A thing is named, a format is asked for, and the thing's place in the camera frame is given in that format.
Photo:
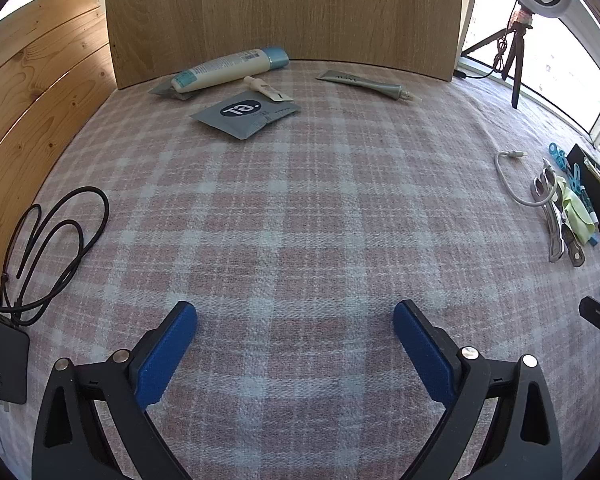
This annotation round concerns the light wooden board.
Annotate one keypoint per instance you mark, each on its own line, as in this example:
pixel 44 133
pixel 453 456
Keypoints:
pixel 290 10

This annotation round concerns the black power adapter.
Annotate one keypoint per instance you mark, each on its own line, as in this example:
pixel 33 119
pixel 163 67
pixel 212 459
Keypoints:
pixel 7 360

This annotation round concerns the white and blue tube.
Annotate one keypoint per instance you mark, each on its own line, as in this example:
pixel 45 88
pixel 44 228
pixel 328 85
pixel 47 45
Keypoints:
pixel 220 71

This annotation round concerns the black container box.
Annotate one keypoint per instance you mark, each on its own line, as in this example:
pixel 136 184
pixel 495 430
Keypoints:
pixel 597 195

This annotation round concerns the green cleaning cloth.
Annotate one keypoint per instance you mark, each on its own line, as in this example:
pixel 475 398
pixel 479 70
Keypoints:
pixel 577 212

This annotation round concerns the grey sachet with round logo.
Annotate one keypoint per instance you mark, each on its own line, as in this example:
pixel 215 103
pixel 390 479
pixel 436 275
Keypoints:
pixel 245 115

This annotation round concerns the blue clothespin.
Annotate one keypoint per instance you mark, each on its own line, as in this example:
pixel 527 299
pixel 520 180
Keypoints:
pixel 560 156

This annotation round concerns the small cream tube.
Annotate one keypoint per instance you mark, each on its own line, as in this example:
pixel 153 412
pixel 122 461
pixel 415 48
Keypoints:
pixel 262 86

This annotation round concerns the grey-green thin tube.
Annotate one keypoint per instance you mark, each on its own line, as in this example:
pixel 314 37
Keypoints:
pixel 355 81

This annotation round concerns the wooden plank panel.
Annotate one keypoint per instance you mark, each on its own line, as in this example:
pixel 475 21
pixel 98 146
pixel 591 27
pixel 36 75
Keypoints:
pixel 40 100

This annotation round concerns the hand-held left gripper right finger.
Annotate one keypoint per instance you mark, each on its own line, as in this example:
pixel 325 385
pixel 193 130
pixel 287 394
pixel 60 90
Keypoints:
pixel 425 355

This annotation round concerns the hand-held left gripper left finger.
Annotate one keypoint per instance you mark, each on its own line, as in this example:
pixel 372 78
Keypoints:
pixel 162 355

